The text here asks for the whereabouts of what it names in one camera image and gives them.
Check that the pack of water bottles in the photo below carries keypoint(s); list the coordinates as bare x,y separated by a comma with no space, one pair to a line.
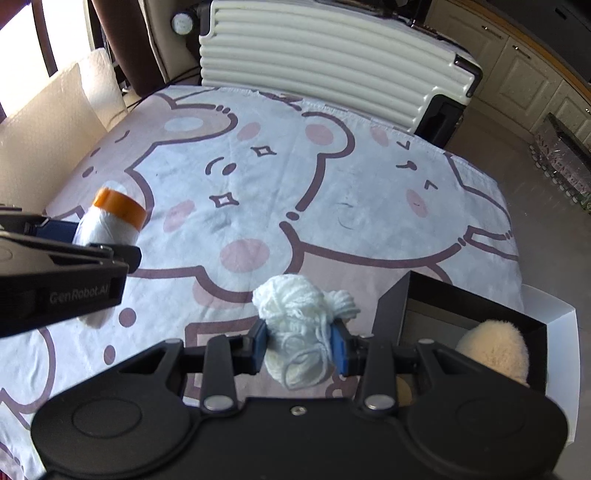
563,157

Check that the bear printed blanket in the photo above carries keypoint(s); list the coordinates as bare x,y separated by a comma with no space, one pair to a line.
277,184

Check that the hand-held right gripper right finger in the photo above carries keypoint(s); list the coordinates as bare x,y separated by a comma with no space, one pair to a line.
339,350

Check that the bubble wrap sheet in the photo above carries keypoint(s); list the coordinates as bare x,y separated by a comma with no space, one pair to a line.
46,138

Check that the white ribbed suitcase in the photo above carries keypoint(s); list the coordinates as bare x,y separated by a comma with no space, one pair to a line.
323,60

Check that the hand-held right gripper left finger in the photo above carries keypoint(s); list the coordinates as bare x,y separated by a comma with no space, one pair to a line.
261,345

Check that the black cardboard box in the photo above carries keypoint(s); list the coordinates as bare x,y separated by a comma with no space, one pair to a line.
392,314

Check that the brown curtain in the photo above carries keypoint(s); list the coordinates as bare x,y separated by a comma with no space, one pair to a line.
124,46

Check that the beige plush toy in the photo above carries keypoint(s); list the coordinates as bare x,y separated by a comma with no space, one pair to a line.
494,346

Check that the white cardboard box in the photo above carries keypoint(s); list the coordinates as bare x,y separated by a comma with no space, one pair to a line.
561,332

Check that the cream kitchen cabinets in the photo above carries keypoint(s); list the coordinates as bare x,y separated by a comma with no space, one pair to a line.
521,78

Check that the white yarn ball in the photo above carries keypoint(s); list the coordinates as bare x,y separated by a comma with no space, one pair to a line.
291,304

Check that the white bag roll orange cap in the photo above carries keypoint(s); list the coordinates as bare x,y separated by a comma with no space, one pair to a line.
111,221

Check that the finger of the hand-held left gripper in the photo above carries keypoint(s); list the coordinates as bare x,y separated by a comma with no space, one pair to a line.
124,256
55,230

